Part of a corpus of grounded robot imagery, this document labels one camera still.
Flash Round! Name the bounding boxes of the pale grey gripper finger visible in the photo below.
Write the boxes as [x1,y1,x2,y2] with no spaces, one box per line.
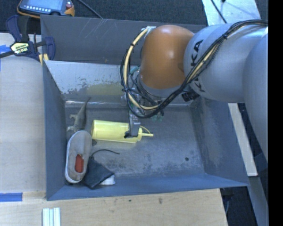
[129,125,142,137]

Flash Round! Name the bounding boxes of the yellow squeeze bottle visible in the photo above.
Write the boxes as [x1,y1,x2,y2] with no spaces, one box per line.
[91,119,154,144]

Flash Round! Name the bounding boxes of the grey metal bin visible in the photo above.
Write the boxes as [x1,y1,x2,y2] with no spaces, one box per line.
[40,15,251,202]

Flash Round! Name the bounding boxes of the grey-green toy lizard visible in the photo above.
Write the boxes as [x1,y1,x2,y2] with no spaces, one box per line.
[66,97,92,133]

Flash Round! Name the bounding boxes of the small white round object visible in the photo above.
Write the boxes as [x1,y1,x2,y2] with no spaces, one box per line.
[100,175,117,186]

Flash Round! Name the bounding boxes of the black cloth pouch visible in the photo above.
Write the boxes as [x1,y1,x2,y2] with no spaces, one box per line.
[83,157,115,189]

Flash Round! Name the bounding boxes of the grey shoe with red patch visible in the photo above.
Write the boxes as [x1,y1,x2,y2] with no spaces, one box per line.
[64,130,93,184]

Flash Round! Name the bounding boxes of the thin black cord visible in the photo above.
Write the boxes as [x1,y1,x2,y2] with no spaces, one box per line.
[90,149,121,156]

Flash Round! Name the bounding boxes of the black cylinder on white bracket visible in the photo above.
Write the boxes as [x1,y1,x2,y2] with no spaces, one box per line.
[182,91,200,103]

